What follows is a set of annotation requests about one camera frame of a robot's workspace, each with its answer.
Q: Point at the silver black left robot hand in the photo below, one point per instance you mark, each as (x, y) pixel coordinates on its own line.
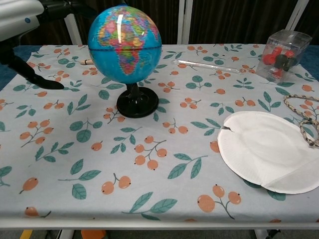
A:
(15, 17)

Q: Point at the blue globe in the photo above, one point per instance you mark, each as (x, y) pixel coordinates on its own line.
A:
(124, 49)

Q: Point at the blue table mat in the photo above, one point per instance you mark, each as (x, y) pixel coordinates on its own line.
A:
(25, 51)

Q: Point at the floral fruit print tablecloth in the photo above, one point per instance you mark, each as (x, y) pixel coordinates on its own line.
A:
(159, 149)

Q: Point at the clear plastic tube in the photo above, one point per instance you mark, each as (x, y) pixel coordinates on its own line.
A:
(209, 65)

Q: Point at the dark brown curtain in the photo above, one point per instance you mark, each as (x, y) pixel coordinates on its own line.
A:
(236, 20)

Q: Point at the orange object under table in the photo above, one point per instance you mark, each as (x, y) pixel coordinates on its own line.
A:
(92, 234)

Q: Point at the red small dumbbell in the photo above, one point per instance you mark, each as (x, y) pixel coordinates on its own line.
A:
(270, 57)
(276, 74)

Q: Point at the black small dumbbell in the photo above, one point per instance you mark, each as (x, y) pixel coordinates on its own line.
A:
(284, 62)

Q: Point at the clear plastic box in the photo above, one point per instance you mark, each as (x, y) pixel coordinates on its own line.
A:
(294, 41)

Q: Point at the white paper plate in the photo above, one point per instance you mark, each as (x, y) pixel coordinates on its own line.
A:
(264, 152)

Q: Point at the white frame post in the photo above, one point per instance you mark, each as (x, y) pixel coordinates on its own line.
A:
(185, 22)
(73, 30)
(297, 12)

